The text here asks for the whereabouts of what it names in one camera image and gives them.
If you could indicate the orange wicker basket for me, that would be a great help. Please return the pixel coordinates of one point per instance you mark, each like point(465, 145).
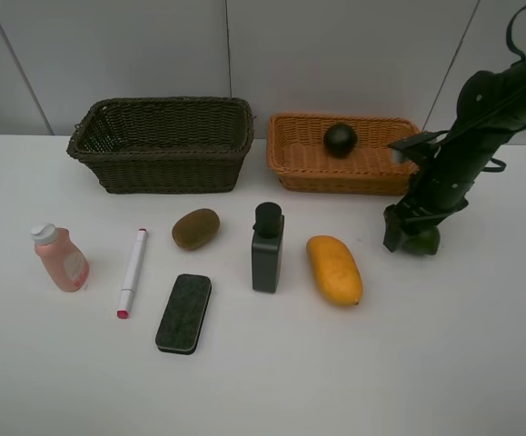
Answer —
point(296, 154)

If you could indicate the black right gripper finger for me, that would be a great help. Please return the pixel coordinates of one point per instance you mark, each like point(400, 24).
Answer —
point(395, 239)

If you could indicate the pink bottle white cap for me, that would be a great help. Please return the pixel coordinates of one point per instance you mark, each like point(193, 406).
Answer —
point(64, 262)

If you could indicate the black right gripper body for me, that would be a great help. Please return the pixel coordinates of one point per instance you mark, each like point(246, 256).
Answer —
point(435, 193)

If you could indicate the dark felt board eraser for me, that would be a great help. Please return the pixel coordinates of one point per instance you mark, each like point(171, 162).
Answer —
point(182, 320)

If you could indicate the dark green square bottle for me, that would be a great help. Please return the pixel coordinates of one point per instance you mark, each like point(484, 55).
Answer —
point(267, 247)

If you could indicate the dark mangosteen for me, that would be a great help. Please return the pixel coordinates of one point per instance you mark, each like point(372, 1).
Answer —
point(339, 140)

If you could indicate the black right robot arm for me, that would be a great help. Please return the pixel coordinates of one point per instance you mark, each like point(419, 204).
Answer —
point(491, 109)

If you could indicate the dark brown wicker basket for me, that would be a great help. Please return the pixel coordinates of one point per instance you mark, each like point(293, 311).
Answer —
point(165, 145)

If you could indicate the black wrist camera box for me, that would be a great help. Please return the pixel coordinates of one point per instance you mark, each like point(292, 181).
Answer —
point(419, 148)

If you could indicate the white marker pink caps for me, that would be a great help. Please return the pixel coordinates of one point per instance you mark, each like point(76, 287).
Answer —
point(132, 275)

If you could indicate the yellow mango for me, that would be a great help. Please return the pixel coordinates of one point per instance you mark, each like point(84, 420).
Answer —
point(334, 270)

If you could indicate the green lime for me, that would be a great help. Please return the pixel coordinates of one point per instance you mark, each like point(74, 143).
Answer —
point(424, 243)

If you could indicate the brown kiwi fruit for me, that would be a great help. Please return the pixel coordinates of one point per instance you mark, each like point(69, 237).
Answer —
point(196, 229)

